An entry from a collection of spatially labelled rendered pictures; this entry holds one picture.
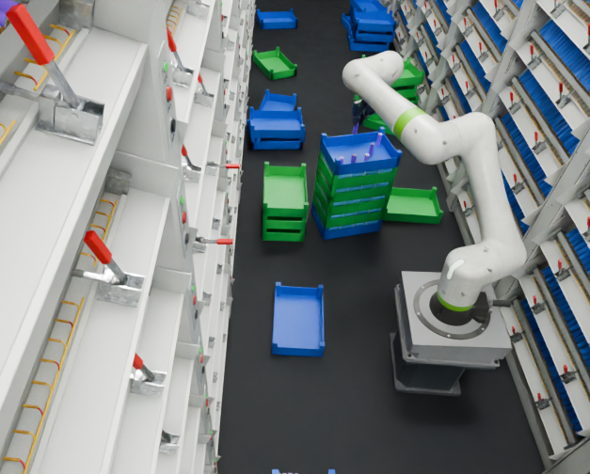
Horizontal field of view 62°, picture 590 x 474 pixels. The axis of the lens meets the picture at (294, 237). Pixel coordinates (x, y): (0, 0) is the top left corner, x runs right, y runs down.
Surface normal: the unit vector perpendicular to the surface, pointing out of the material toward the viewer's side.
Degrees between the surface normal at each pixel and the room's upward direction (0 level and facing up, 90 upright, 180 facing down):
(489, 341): 4
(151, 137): 90
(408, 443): 0
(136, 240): 17
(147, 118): 90
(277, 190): 0
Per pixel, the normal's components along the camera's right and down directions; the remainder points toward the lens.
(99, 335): 0.37, -0.65
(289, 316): 0.07, -0.69
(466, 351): -0.04, 0.72
